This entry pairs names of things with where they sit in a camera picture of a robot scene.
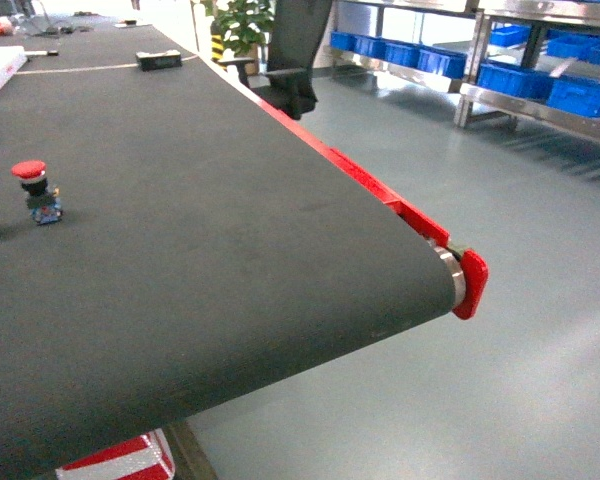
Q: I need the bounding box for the red white striped barrier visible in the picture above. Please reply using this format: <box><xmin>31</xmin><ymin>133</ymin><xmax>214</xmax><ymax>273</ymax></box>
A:
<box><xmin>55</xmin><ymin>429</ymin><xmax>176</xmax><ymax>480</ymax></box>

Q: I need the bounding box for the steel shelf rack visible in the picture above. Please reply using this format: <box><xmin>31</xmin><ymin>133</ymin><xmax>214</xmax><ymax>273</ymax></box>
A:
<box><xmin>329</xmin><ymin>1</ymin><xmax>600</xmax><ymax>143</ymax></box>

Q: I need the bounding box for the black office chair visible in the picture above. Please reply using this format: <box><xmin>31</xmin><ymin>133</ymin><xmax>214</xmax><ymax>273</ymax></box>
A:
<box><xmin>219</xmin><ymin>0</ymin><xmax>334</xmax><ymax>121</ymax></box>

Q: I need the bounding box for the red push button switch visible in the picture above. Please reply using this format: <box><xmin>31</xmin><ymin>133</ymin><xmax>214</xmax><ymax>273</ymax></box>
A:
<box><xmin>11</xmin><ymin>159</ymin><xmax>63</xmax><ymax>226</ymax></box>

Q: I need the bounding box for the red conveyor side rail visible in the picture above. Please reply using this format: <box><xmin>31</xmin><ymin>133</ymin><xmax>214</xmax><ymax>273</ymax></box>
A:
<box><xmin>252</xmin><ymin>98</ymin><xmax>489</xmax><ymax>320</ymax></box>

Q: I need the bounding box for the black small box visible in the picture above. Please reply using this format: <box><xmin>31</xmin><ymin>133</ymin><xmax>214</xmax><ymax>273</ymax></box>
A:
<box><xmin>135</xmin><ymin>49</ymin><xmax>182</xmax><ymax>72</ymax></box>

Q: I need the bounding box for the green potted plant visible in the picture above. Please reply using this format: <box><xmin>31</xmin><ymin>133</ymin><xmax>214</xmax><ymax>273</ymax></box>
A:
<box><xmin>201</xmin><ymin>0</ymin><xmax>274</xmax><ymax>57</ymax></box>

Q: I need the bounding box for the blue bin row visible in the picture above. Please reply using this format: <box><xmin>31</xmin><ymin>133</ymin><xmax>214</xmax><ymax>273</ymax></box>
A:
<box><xmin>330</xmin><ymin>29</ymin><xmax>600</xmax><ymax>119</ymax></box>

